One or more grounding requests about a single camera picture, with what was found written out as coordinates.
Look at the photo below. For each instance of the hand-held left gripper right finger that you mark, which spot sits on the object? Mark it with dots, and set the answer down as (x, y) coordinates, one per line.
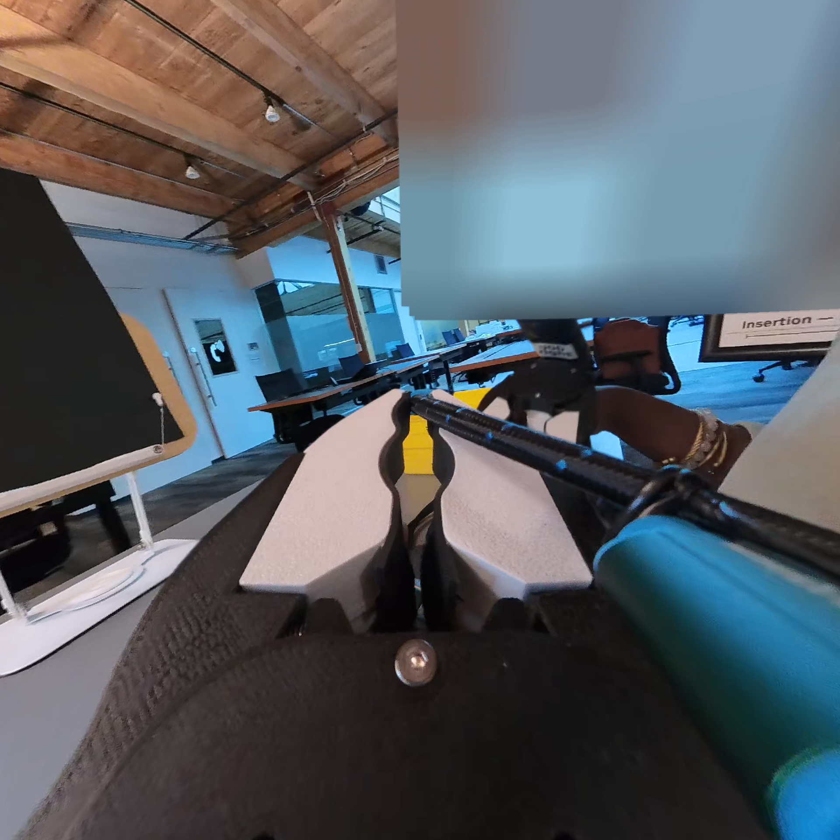
(505, 525)

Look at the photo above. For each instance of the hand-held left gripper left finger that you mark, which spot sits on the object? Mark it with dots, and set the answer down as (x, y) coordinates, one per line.
(321, 518)

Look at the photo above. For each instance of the yellow plastic bin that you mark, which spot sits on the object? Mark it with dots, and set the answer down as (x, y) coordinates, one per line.
(417, 453)

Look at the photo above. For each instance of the person's right forearm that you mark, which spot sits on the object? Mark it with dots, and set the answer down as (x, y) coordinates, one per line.
(736, 449)

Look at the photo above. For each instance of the person's right hand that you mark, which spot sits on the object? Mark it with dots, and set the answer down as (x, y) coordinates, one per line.
(636, 420)

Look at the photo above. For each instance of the wooden office desk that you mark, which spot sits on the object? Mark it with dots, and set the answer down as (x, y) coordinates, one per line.
(499, 354)
(295, 396)

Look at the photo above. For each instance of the brown office chair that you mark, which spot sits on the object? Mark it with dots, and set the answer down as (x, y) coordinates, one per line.
(630, 341)

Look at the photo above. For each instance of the white door with window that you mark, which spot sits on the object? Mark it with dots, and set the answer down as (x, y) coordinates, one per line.
(249, 407)

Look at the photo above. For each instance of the black office chair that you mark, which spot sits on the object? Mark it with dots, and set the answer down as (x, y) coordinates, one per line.
(279, 384)

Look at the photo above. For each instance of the framed white sign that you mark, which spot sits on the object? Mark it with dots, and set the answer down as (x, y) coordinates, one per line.
(774, 334)

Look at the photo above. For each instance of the wooden support column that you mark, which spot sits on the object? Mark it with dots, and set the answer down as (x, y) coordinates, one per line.
(344, 282)

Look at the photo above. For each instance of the white track spotlight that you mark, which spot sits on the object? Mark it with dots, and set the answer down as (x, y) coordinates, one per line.
(271, 113)
(191, 172)

